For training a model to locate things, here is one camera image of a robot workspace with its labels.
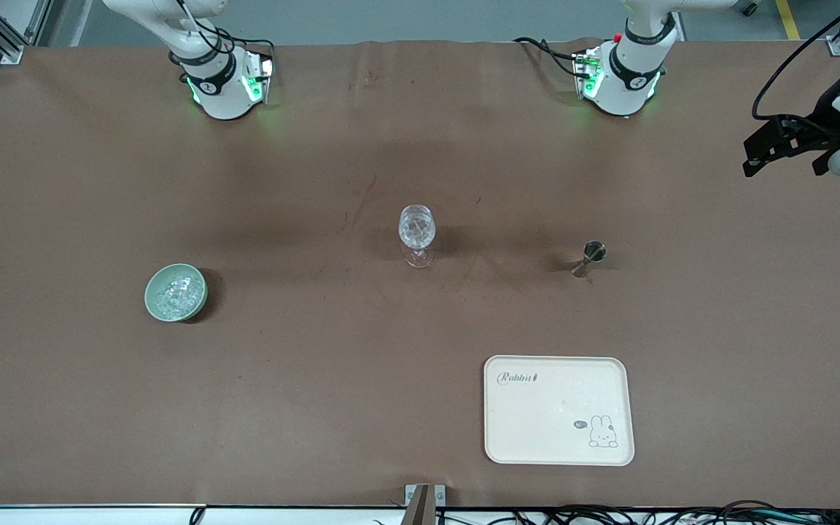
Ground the stainless steel jigger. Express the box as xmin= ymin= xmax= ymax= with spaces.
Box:
xmin=571 ymin=241 xmax=608 ymax=279

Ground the clear ice cubes heap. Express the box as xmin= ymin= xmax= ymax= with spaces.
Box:
xmin=156 ymin=274 xmax=201 ymax=317

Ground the clear cut-crystal wine glass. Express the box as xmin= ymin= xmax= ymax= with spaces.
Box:
xmin=398 ymin=205 xmax=437 ymax=268

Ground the pale green ceramic bowl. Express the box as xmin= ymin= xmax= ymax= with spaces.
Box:
xmin=144 ymin=263 xmax=208 ymax=322

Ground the cream rabbit print tray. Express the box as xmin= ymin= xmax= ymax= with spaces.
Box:
xmin=483 ymin=355 xmax=635 ymax=466

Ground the brown table cover sheet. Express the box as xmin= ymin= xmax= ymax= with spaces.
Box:
xmin=0 ymin=38 xmax=840 ymax=510

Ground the black left base cable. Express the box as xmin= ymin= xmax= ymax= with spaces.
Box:
xmin=513 ymin=36 xmax=585 ymax=77

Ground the black base cable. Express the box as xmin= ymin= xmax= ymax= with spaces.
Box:
xmin=212 ymin=29 xmax=276 ymax=63
xmin=513 ymin=36 xmax=585 ymax=77

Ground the black right base cable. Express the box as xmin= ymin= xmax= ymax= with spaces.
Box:
xmin=212 ymin=29 xmax=276 ymax=63

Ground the white table edge rail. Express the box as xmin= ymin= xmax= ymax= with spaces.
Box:
xmin=0 ymin=503 xmax=406 ymax=525

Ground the black cable bundle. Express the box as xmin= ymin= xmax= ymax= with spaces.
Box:
xmin=435 ymin=500 xmax=840 ymax=525

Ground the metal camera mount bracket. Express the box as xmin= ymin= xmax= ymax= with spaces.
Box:
xmin=405 ymin=483 xmax=447 ymax=525

